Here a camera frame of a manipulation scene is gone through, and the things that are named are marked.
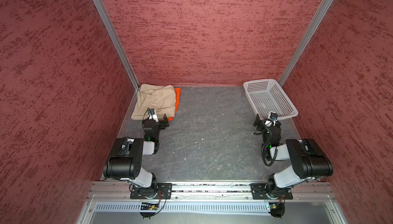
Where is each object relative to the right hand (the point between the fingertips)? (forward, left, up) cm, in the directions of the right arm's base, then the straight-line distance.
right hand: (263, 117), depth 91 cm
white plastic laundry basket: (+25, -13, -9) cm, 30 cm away
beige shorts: (+21, +66, -4) cm, 69 cm away
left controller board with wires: (-42, +64, -11) cm, 77 cm away
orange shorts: (+29, +55, -6) cm, 63 cm away
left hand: (+3, +65, -2) cm, 65 cm away
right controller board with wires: (-45, +3, -11) cm, 47 cm away
